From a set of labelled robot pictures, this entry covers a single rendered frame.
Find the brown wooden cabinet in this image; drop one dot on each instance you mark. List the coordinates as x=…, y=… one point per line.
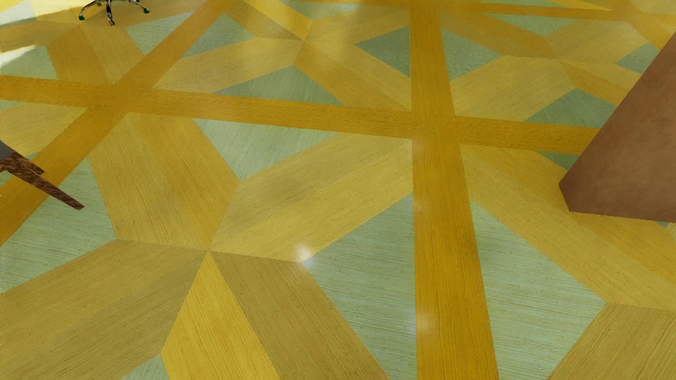
x=631, y=150

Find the chrome office chair wheel base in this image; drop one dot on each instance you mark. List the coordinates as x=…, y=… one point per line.
x=109, y=7

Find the dark wooden furniture leg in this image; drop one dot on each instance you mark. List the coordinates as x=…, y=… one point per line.
x=32, y=178

